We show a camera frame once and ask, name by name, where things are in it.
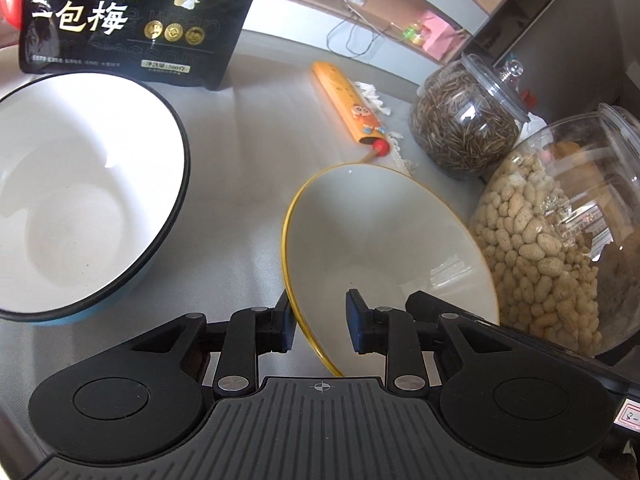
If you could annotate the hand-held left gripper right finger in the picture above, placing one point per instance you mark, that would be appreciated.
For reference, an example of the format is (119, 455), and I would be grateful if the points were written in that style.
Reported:
(356, 320)

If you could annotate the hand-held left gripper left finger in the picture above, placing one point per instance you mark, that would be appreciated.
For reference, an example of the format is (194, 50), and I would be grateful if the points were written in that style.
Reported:
(285, 325)

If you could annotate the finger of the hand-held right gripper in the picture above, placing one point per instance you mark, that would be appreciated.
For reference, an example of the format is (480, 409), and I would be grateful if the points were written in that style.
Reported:
(422, 305)

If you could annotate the yellow-rimmed bowl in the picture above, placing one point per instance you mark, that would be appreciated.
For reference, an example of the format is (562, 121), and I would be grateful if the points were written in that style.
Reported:
(380, 230)

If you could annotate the large clear jar of peanuts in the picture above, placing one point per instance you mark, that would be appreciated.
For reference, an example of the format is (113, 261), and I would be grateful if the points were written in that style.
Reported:
(530, 240)

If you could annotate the white lace doily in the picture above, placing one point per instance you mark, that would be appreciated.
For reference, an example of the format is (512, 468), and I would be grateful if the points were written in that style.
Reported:
(395, 150)

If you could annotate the wooden chopstick with red bead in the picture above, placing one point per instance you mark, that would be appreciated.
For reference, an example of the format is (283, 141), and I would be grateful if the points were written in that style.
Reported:
(378, 148)

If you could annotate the clear jar of sunflower seeds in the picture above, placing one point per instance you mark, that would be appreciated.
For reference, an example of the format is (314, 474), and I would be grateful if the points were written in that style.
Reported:
(460, 120)

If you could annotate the orange chopstick case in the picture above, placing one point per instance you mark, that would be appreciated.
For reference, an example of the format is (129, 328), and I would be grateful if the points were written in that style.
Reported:
(345, 100)

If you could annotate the pink box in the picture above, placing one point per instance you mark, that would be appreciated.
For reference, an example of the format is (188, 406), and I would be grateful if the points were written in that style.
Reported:
(442, 35)

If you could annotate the green plastic toy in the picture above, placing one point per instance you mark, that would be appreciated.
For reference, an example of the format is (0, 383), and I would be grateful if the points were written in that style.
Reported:
(416, 32)

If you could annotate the grey cabinet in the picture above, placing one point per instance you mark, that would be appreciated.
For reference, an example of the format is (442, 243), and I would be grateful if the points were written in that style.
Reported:
(560, 15)

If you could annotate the black snack bag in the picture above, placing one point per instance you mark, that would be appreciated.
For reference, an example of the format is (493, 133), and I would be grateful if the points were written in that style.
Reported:
(125, 20)

